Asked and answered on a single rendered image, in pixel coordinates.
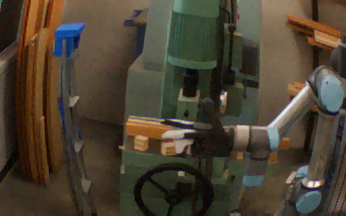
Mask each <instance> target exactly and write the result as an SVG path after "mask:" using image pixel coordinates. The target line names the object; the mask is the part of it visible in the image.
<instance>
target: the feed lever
mask: <svg viewBox="0 0 346 216"><path fill-rule="evenodd" d="M227 26H228V29H229V30H230V35H229V37H230V42H229V46H230V48H229V54H228V55H229V61H228V69H223V74H222V76H223V84H230V85H235V73H236V71H235V70H232V69H231V67H232V55H233V50H232V49H233V37H234V35H233V31H234V32H235V31H236V25H234V24H231V23H229V24H228V25H227Z"/></svg>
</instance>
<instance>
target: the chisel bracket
mask: <svg viewBox="0 0 346 216"><path fill-rule="evenodd" d="M200 93H201V91H200V90H198V91H197V97H195V98H187V97H184V96H182V87H181V89H180V94H179V98H178V104H177V114H176V118H179V119H186V120H197V115H199V112H198V110H199V106H200V104H199V100H200ZM186 109H188V113H189V115H188V116H187V117H185V116H183V112H184V111H185V110H186Z"/></svg>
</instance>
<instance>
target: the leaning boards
mask: <svg viewBox="0 0 346 216"><path fill-rule="evenodd" d="M63 2H64V0H25V2H24V9H23V14H22V21H21V27H20V36H19V43H18V46H19V47H18V55H17V69H16V120H17V137H18V147H19V157H20V162H21V170H22V176H23V177H24V181H27V179H28V178H29V179H30V180H32V179H33V182H36V185H37V186H38V185H39V183H40V182H41V184H42V185H44V184H46V187H49V185H50V180H49V173H48V171H49V161H50V160H51V165H52V171H53V174H55V175H57V173H58V172H59V170H60V168H61V167H62V164H63V162H64V157H63V146H62V142H61V131H60V117H59V105H58V99H57V98H58V94H59V88H58V80H59V74H58V71H59V57H57V56H54V57H53V51H54V44H55V41H56V37H55V38H54V35H55V30H56V29H57V28H59V27H60V21H61V15H62V10H63V5H64V4H63Z"/></svg>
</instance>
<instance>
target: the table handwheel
mask: <svg viewBox="0 0 346 216"><path fill-rule="evenodd" d="M169 170H175V171H182V172H185V173H190V174H191V175H192V176H194V177H197V178H198V179H199V180H200V181H201V182H202V184H203V185H204V188H200V189H197V190H194V191H190V192H185V193H181V188H182V184H183V183H182V182H177V179H178V175H176V176H174V178H173V181H172V185H171V189H169V190H167V189H165V188H163V186H162V185H161V184H158V183H157V182H156V181H155V180H154V179H153V178H151V176H153V175H154V174H155V173H157V172H158V173H160V172H163V171H169ZM146 180H147V181H148V182H151V183H152V184H153V185H154V186H156V187H157V188H159V189H160V190H161V191H162V192H164V193H165V194H166V197H165V200H166V202H167V203H168V204H169V206H168V213H167V215H166V216H170V215H171V212H172V210H173V207H174V205H178V203H180V202H181V199H182V197H184V196H189V195H193V194H197V193H201V192H205V191H206V202H205V204H204V206H203V207H202V208H201V210H199V211H198V213H199V216H203V215H204V214H206V212H207V211H208V209H209V208H210V206H211V205H212V203H213V199H214V188H213V186H212V182H211V181H210V180H209V178H207V175H206V174H204V173H203V172H202V171H200V170H198V169H197V168H195V167H193V166H191V165H188V164H186V165H185V164H181V163H164V164H157V165H154V166H152V167H150V168H149V169H148V170H145V171H144V172H143V173H142V174H140V175H139V178H138V179H137V180H136V182H135V186H134V190H133V194H134V197H135V201H136V203H137V206H138V207H139V209H141V211H142V212H143V213H144V214H145V215H147V216H158V215H156V214H153V212H152V211H150V210H149V209H148V208H147V207H146V205H145V204H144V202H143V199H142V193H141V189H142V187H143V185H144V182H145V181H146Z"/></svg>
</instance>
